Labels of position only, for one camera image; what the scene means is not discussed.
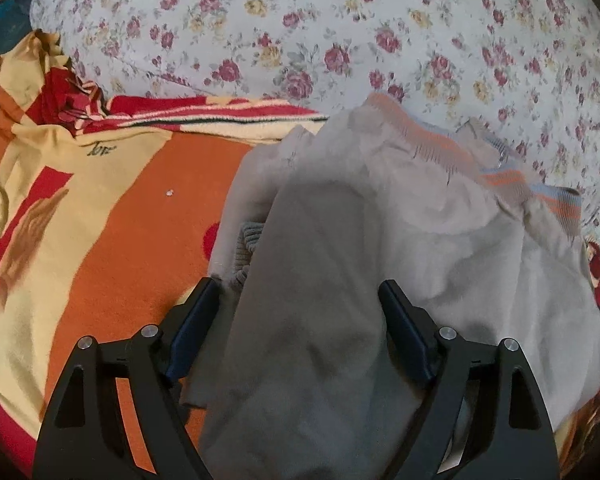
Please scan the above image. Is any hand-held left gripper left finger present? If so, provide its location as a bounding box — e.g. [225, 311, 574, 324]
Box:
[34, 276, 226, 480]

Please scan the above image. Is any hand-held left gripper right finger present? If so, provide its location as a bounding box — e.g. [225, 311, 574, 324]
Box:
[377, 279, 561, 480]

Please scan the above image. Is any beige zip jacket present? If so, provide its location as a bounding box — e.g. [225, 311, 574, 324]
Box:
[180, 92, 600, 480]

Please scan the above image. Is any orange red yellow printed blanket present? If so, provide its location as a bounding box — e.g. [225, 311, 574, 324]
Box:
[0, 30, 600, 480]

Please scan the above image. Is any floral quilt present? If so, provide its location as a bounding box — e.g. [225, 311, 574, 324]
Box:
[30, 0, 600, 241]

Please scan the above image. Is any blue plastic bag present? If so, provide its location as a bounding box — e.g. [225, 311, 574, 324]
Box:
[0, 0, 36, 57]

